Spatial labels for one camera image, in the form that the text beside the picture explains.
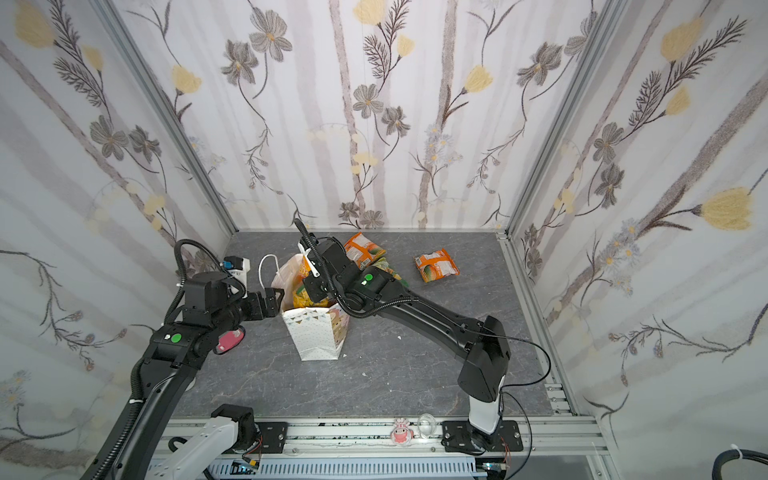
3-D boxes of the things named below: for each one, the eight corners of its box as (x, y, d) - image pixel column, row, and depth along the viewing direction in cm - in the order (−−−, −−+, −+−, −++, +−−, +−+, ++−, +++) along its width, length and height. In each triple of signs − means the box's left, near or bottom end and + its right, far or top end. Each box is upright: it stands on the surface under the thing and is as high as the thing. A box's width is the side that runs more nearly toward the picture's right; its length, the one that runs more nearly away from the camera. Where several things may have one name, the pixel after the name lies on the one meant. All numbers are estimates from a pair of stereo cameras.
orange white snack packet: (426, 285, 107) (427, 278, 103) (414, 263, 113) (415, 256, 110) (457, 275, 110) (459, 268, 106) (444, 254, 116) (445, 247, 113)
